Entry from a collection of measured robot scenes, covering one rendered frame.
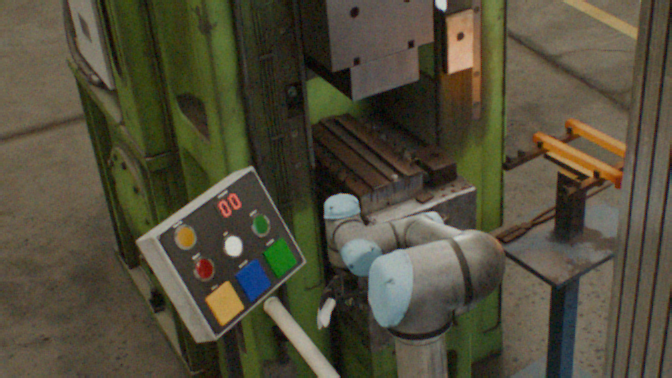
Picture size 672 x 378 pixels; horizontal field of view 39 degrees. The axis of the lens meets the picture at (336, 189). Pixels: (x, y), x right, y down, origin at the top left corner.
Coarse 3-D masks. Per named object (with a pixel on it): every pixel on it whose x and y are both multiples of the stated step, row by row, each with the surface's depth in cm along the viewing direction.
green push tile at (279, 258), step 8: (280, 240) 232; (272, 248) 230; (280, 248) 231; (288, 248) 233; (264, 256) 228; (272, 256) 229; (280, 256) 231; (288, 256) 232; (272, 264) 229; (280, 264) 230; (288, 264) 232; (280, 272) 230
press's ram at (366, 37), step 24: (312, 0) 230; (336, 0) 225; (360, 0) 228; (384, 0) 231; (408, 0) 235; (432, 0) 238; (312, 24) 235; (336, 24) 228; (360, 24) 231; (384, 24) 234; (408, 24) 238; (432, 24) 242; (312, 48) 240; (336, 48) 231; (360, 48) 234; (384, 48) 238
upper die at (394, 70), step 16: (416, 48) 243; (304, 64) 261; (320, 64) 251; (368, 64) 238; (384, 64) 240; (400, 64) 242; (416, 64) 245; (336, 80) 245; (352, 80) 237; (368, 80) 240; (384, 80) 242; (400, 80) 245; (352, 96) 240
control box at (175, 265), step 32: (224, 192) 224; (256, 192) 230; (160, 224) 218; (192, 224) 217; (224, 224) 222; (160, 256) 211; (192, 256) 215; (224, 256) 221; (256, 256) 227; (192, 288) 213; (192, 320) 217
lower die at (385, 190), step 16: (320, 128) 288; (352, 128) 286; (368, 128) 285; (320, 144) 281; (336, 144) 279; (352, 144) 276; (368, 144) 275; (384, 144) 276; (352, 160) 270; (368, 160) 268; (400, 160) 268; (368, 176) 263; (384, 176) 261; (416, 176) 263; (352, 192) 260; (368, 192) 258; (384, 192) 260; (400, 192) 263; (416, 192) 266; (368, 208) 260
